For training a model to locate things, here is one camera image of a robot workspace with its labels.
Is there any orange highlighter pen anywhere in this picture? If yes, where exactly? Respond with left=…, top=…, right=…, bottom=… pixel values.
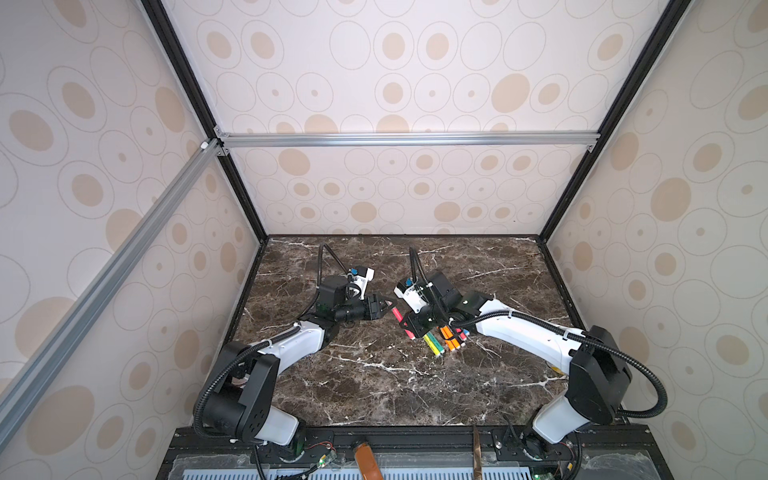
left=442, top=327, right=462, bottom=350
left=439, top=327, right=460, bottom=351

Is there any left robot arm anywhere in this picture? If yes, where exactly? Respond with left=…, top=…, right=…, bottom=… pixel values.
left=192, top=294, right=397, bottom=446

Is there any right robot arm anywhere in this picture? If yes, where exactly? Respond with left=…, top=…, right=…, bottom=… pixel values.
left=394, top=285, right=669, bottom=455

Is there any green highlighter pen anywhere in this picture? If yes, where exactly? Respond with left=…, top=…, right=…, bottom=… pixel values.
left=426, top=332, right=445, bottom=355

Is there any thin wooden stick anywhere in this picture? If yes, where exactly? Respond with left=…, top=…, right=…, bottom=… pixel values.
left=472, top=425, right=483, bottom=480

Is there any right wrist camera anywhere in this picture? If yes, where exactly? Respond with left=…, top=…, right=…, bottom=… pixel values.
left=394, top=270, right=451, bottom=313

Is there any brown handle tool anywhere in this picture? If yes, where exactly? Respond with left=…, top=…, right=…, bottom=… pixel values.
left=354, top=442, right=384, bottom=480

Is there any horizontal aluminium rail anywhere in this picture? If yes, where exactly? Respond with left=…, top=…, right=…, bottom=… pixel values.
left=218, top=130, right=600, bottom=149

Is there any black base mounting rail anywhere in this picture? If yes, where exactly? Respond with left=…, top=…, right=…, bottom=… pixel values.
left=161, top=424, right=662, bottom=470

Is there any diagonal aluminium rail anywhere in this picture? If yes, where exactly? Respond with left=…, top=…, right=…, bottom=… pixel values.
left=1, top=138, right=223, bottom=449

